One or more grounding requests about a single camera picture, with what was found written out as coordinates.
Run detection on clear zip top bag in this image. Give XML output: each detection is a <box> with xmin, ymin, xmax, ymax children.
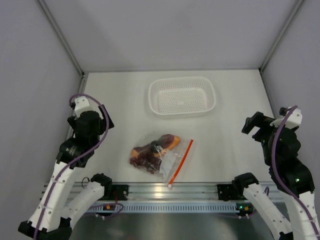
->
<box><xmin>129</xmin><ymin>131</ymin><xmax>195</xmax><ymax>189</ymax></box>

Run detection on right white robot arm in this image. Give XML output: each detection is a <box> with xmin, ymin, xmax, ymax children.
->
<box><xmin>232</xmin><ymin>107</ymin><xmax>320</xmax><ymax>240</ymax></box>

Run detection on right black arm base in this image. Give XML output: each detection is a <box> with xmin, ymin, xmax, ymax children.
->
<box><xmin>216</xmin><ymin>184</ymin><xmax>241</xmax><ymax>202</ymax></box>

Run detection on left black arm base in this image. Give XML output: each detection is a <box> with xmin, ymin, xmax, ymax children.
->
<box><xmin>102</xmin><ymin>184</ymin><xmax>129</xmax><ymax>202</ymax></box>

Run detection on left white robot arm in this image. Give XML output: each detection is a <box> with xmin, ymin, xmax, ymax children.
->
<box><xmin>18</xmin><ymin>100</ymin><xmax>114</xmax><ymax>240</ymax></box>

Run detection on fake black food piece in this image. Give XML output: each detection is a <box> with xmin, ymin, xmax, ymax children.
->
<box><xmin>149</xmin><ymin>140</ymin><xmax>163</xmax><ymax>154</ymax></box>

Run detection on fake purple grapes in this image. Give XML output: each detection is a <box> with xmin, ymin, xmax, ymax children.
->
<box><xmin>129</xmin><ymin>153</ymin><xmax>162</xmax><ymax>174</ymax></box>

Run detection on fake orange food piece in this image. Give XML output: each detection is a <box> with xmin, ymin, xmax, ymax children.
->
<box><xmin>130</xmin><ymin>134</ymin><xmax>181</xmax><ymax>158</ymax></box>

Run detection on white perforated plastic basket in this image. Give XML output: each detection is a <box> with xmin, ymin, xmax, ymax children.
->
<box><xmin>148</xmin><ymin>76</ymin><xmax>217</xmax><ymax>119</ymax></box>

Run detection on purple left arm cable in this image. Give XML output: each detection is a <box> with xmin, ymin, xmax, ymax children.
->
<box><xmin>32</xmin><ymin>93</ymin><xmax>111</xmax><ymax>240</ymax></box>

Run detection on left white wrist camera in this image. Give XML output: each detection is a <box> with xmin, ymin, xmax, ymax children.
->
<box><xmin>70</xmin><ymin>96</ymin><xmax>93</xmax><ymax>118</ymax></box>

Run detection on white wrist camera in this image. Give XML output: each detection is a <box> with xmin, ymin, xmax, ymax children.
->
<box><xmin>269</xmin><ymin>108</ymin><xmax>303</xmax><ymax>129</ymax></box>
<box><xmin>70</xmin><ymin>96</ymin><xmax>93</xmax><ymax>118</ymax></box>

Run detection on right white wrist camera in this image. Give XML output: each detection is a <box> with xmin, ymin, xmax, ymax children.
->
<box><xmin>269</xmin><ymin>108</ymin><xmax>303</xmax><ymax>129</ymax></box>

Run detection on grey slotted cable duct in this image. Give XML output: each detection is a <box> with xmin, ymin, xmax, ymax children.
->
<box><xmin>87</xmin><ymin>202</ymin><xmax>254</xmax><ymax>214</ymax></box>

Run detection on aluminium mounting rail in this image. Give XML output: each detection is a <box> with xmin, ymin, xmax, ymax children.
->
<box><xmin>114</xmin><ymin>182</ymin><xmax>230</xmax><ymax>201</ymax></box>

